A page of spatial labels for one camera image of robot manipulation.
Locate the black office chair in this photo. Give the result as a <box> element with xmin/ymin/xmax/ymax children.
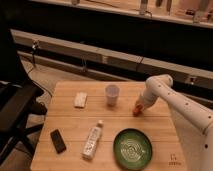
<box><xmin>0</xmin><ymin>28</ymin><xmax>47</xmax><ymax>165</ymax></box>

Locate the translucent plastic cup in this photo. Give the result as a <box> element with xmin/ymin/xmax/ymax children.
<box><xmin>105</xmin><ymin>84</ymin><xmax>120</xmax><ymax>106</ymax></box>

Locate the black smartphone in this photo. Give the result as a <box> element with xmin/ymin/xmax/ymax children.
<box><xmin>50</xmin><ymin>129</ymin><xmax>66</xmax><ymax>154</ymax></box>

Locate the green patterned plate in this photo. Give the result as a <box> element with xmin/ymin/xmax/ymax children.
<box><xmin>113</xmin><ymin>128</ymin><xmax>152</xmax><ymax>171</ymax></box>

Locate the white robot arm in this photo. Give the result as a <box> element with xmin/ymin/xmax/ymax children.
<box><xmin>133</xmin><ymin>74</ymin><xmax>213</xmax><ymax>171</ymax></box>

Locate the white plastic bottle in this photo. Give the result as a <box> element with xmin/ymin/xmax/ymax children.
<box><xmin>82</xmin><ymin>120</ymin><xmax>103</xmax><ymax>160</ymax></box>

